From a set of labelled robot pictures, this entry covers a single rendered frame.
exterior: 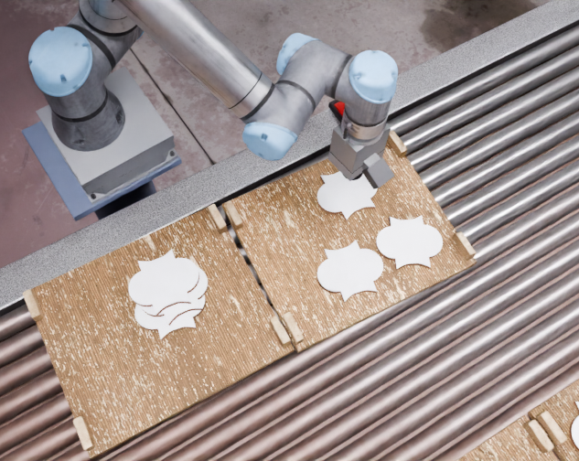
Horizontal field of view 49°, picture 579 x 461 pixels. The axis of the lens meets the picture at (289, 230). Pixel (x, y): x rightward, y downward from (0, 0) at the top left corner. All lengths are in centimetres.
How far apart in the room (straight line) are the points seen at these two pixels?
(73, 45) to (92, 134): 20
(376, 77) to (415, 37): 192
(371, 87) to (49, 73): 60
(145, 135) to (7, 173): 129
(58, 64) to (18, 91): 158
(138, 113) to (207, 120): 116
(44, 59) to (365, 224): 69
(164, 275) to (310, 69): 48
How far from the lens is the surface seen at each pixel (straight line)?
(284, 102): 99
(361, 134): 110
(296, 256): 129
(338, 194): 135
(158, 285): 124
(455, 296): 133
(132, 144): 141
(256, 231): 131
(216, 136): 255
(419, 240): 133
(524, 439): 129
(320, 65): 104
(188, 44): 94
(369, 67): 102
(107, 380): 126
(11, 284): 139
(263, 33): 286
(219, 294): 127
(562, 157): 156
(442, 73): 161
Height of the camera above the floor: 213
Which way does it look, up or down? 65 degrees down
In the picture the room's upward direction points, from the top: 3 degrees clockwise
